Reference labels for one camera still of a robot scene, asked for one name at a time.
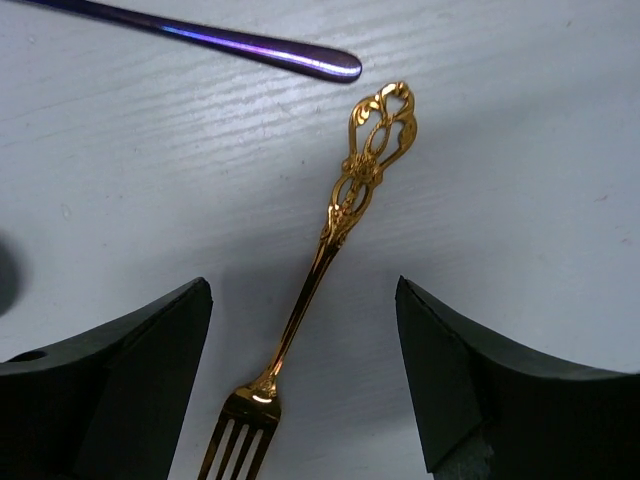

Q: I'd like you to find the ornate gold fork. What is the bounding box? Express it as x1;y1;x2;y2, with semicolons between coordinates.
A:
198;81;418;479

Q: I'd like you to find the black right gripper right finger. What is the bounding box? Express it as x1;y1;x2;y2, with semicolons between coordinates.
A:
395;278;639;479

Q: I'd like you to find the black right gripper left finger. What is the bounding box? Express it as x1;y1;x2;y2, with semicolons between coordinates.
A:
1;278;213;479

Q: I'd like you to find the purple iridescent fork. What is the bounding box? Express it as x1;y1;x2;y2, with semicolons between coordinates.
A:
37;0;363;84

